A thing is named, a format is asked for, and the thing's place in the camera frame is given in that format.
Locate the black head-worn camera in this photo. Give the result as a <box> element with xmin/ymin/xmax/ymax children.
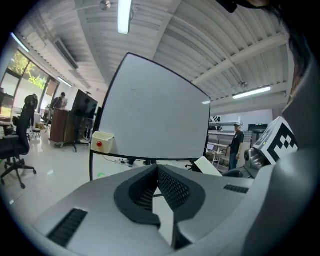
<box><xmin>215</xmin><ymin>0</ymin><xmax>272</xmax><ymax>14</ymax></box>

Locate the black screen on wheeled stand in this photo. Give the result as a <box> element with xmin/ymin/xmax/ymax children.
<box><xmin>63</xmin><ymin>89</ymin><xmax>99</xmax><ymax>153</ymax></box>

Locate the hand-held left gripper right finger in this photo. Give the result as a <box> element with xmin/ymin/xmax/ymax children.
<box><xmin>157</xmin><ymin>164</ymin><xmax>256</xmax><ymax>251</ymax></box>

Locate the person's grey shirt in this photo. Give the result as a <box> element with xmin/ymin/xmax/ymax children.
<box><xmin>241</xmin><ymin>47</ymin><xmax>320</xmax><ymax>256</ymax></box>

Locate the ceiling air vent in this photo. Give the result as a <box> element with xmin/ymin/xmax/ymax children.
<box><xmin>53</xmin><ymin>38</ymin><xmax>80</xmax><ymax>71</ymax></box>

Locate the white whiteboard eraser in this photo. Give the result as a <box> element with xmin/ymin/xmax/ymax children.
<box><xmin>193</xmin><ymin>155</ymin><xmax>224</xmax><ymax>177</ymax></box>

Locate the grey metal shelf rack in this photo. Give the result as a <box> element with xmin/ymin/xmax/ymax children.
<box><xmin>208</xmin><ymin>115</ymin><xmax>244</xmax><ymax>152</ymax></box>

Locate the white plastic marker tray box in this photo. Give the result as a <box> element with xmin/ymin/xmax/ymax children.
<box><xmin>90</xmin><ymin>130</ymin><xmax>115</xmax><ymax>154</ymax></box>

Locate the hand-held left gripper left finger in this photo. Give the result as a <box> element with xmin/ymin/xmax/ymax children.
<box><xmin>31</xmin><ymin>164</ymin><xmax>174</xmax><ymax>256</ymax></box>

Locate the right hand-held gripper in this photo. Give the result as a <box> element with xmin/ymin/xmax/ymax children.
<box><xmin>221</xmin><ymin>115</ymin><xmax>300</xmax><ymax>179</ymax></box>

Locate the ceiling tube light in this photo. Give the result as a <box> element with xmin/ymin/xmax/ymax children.
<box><xmin>117</xmin><ymin>0</ymin><xmax>134</xmax><ymax>35</ymax></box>
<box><xmin>56</xmin><ymin>75</ymin><xmax>74</xmax><ymax>88</ymax></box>
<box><xmin>9</xmin><ymin>32</ymin><xmax>31</xmax><ymax>53</ymax></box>
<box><xmin>231</xmin><ymin>85</ymin><xmax>272</xmax><ymax>100</ymax></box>

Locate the black mesh office chair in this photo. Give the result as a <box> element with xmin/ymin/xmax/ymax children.
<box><xmin>0</xmin><ymin>94</ymin><xmax>38</xmax><ymax>190</ymax></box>

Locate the white whiteboard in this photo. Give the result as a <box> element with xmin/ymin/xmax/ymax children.
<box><xmin>89</xmin><ymin>52</ymin><xmax>212</xmax><ymax>181</ymax></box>

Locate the brown wooden podium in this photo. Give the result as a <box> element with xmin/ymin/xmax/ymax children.
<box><xmin>49</xmin><ymin>108</ymin><xmax>71</xmax><ymax>149</ymax></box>

